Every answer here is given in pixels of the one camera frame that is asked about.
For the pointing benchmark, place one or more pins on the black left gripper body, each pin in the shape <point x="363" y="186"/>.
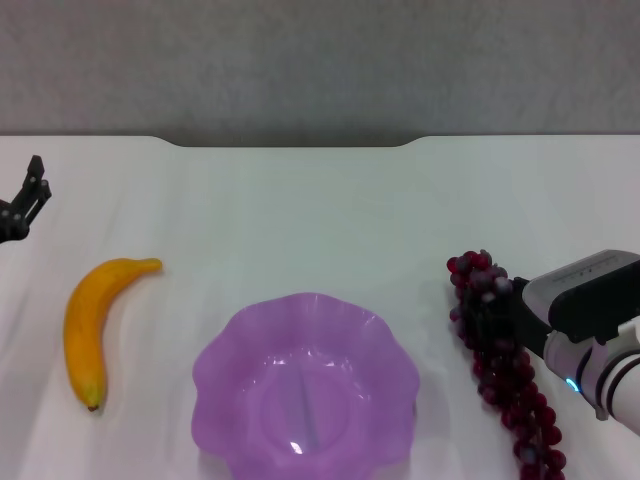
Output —
<point x="11" y="227"/>

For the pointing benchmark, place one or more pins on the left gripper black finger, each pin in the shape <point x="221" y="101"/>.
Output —
<point x="34" y="182"/>

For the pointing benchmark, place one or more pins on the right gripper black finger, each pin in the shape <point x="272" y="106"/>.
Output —
<point x="487" y="322"/>

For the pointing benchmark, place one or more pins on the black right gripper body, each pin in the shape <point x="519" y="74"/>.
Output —
<point x="527" y="320"/>

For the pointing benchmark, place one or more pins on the grey black wrist camera box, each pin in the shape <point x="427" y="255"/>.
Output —
<point x="590" y="305"/>

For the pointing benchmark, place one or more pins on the dark red grape bunch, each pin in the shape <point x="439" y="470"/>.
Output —
<point x="520" y="395"/>

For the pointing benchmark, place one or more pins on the purple wavy plastic plate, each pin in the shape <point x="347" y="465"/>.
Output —
<point x="305" y="380"/>

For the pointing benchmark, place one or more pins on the yellow banana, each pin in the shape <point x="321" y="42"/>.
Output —
<point x="85" y="325"/>

